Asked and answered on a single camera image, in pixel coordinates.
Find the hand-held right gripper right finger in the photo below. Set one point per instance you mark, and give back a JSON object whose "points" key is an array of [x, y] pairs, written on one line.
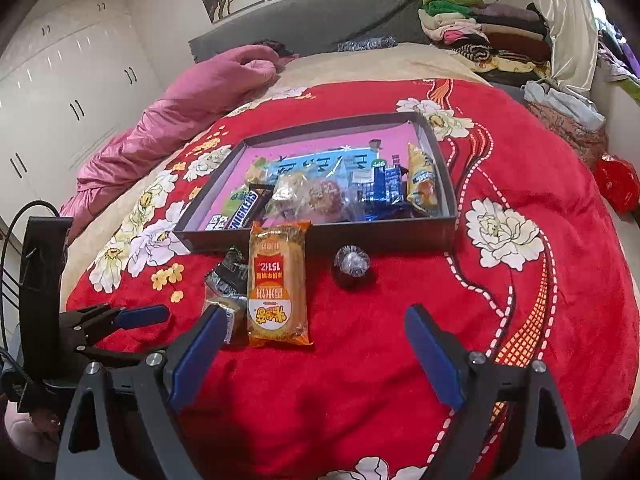
{"points": [[432, 355]]}

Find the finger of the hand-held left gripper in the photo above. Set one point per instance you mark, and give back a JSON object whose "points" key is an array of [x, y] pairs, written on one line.
{"points": [[142, 316], [115, 354]]}

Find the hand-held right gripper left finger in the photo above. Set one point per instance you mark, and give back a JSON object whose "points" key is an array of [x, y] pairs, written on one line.
{"points": [[192, 355]]}

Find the round cake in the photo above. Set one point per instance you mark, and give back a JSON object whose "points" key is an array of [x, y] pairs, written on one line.
{"points": [[227, 312]]}

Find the black snack packet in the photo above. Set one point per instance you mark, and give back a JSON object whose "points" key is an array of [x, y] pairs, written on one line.
{"points": [[230, 272]]}

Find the long orange snack packet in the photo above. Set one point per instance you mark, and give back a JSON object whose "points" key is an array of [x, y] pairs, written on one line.
{"points": [[277, 285]]}

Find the clear dark ball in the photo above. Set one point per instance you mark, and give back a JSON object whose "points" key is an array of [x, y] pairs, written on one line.
{"points": [[350, 265]]}

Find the grey shallow box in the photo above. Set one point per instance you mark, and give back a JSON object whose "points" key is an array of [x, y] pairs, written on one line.
{"points": [[375, 237]]}

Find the green snack packet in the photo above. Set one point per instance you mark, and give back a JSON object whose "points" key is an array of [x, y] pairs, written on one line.
{"points": [[232, 203]]}

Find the dark chocolate bar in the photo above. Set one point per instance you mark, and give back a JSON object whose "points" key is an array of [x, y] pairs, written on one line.
{"points": [[245, 207]]}

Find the yellow snack packet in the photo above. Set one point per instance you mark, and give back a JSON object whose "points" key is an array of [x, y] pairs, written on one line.
{"points": [[422, 190]]}

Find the blue snack packet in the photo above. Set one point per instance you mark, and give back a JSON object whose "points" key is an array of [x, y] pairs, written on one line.
{"points": [[380, 190]]}

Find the small yellow candy packet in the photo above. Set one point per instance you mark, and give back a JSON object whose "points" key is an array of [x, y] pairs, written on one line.
{"points": [[257, 170]]}

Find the clear cracker packet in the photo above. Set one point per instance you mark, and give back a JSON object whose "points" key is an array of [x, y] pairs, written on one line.
{"points": [[287, 192]]}

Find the small clear candy packet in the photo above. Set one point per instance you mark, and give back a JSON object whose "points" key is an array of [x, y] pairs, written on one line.
{"points": [[325, 195]]}

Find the red floral blanket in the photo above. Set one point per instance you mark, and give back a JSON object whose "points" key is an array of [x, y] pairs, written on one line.
{"points": [[360, 410]]}

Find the pink quilt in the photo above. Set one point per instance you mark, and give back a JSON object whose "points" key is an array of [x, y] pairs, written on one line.
{"points": [[165, 125]]}

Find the white wardrobe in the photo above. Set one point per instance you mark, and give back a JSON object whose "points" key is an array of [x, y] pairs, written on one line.
{"points": [[75, 85]]}

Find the red plastic bag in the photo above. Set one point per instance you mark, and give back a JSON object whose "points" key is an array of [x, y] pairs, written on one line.
{"points": [[617, 182]]}

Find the brown patterned cloth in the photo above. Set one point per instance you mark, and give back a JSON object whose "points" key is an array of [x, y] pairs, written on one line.
{"points": [[570, 132]]}

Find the pale crumpled clothes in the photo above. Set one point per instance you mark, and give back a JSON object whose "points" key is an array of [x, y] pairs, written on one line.
{"points": [[565, 100]]}

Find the dark patterned cloth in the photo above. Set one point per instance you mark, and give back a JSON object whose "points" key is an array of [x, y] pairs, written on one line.
{"points": [[367, 43]]}

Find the stack of folded blankets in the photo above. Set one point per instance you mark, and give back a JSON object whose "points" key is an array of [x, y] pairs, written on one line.
{"points": [[490, 30]]}

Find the grey headboard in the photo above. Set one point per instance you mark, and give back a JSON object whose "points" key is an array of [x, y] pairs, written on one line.
{"points": [[310, 20]]}

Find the purple cloth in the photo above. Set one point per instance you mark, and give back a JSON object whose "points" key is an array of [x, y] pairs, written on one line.
{"points": [[625, 62]]}

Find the cream satin curtain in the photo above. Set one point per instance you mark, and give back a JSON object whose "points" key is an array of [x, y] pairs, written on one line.
{"points": [[570, 25]]}

